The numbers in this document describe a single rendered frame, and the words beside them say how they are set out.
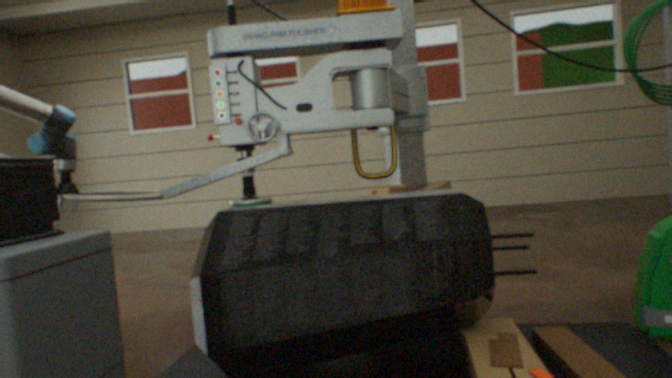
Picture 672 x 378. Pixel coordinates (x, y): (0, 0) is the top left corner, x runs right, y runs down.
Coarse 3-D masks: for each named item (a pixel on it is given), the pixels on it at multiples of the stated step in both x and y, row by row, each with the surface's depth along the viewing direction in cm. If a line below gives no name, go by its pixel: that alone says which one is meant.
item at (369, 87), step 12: (360, 72) 217; (372, 72) 216; (384, 72) 219; (360, 84) 218; (372, 84) 216; (384, 84) 219; (360, 96) 218; (372, 96) 217; (384, 96) 219; (360, 108) 220; (372, 108) 218
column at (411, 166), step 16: (400, 0) 274; (400, 48) 275; (416, 48) 278; (400, 64) 275; (416, 64) 279; (384, 144) 292; (400, 144) 276; (416, 144) 280; (400, 160) 276; (416, 160) 280; (400, 176) 276; (416, 176) 280
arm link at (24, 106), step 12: (0, 96) 176; (12, 96) 180; (24, 96) 184; (12, 108) 181; (24, 108) 183; (36, 108) 187; (48, 108) 191; (60, 108) 194; (36, 120) 189; (48, 120) 191; (60, 120) 194; (72, 120) 197; (48, 132) 195; (60, 132) 197
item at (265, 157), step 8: (264, 152) 221; (272, 152) 221; (288, 152) 221; (248, 160) 221; (256, 160) 220; (264, 160) 221; (272, 160) 232; (224, 168) 221; (232, 168) 221; (240, 168) 221; (200, 176) 221; (208, 176) 221; (216, 176) 221; (224, 176) 221; (184, 184) 221; (192, 184) 221; (200, 184) 221; (208, 184) 232; (160, 192) 221; (168, 192) 221; (176, 192) 221; (184, 192) 227
